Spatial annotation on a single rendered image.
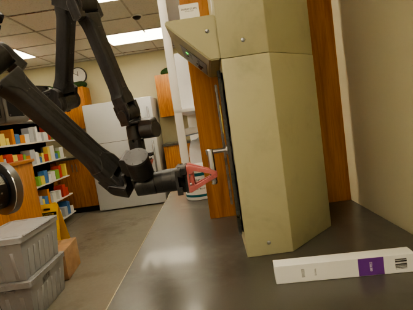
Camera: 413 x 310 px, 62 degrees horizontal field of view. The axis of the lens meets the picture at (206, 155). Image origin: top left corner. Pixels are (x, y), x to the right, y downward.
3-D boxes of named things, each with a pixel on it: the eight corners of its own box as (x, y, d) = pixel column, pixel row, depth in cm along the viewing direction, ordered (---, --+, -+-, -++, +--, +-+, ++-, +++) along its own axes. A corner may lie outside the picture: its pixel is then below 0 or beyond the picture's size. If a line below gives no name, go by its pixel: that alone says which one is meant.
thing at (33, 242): (65, 250, 303) (58, 213, 300) (29, 282, 243) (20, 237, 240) (19, 256, 304) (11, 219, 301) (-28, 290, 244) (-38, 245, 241)
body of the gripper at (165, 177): (184, 162, 91) (157, 166, 91) (181, 168, 81) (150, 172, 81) (188, 186, 92) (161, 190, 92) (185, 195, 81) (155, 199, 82)
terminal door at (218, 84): (234, 205, 113) (217, 82, 109) (243, 237, 83) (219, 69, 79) (232, 205, 113) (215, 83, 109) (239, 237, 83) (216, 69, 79)
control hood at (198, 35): (217, 76, 110) (213, 45, 109) (220, 58, 78) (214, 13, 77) (182, 82, 110) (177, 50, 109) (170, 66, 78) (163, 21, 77)
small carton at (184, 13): (201, 32, 91) (198, 8, 91) (201, 26, 86) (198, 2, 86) (183, 34, 91) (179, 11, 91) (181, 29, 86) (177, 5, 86)
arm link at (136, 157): (124, 170, 93) (109, 194, 88) (110, 138, 85) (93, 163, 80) (165, 175, 90) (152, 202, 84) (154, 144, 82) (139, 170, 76)
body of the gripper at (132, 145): (151, 157, 123) (147, 137, 122) (123, 162, 123) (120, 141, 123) (154, 155, 130) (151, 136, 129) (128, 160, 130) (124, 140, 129)
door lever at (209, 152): (232, 182, 85) (231, 181, 87) (227, 144, 84) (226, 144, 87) (210, 186, 85) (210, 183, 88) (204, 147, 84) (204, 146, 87)
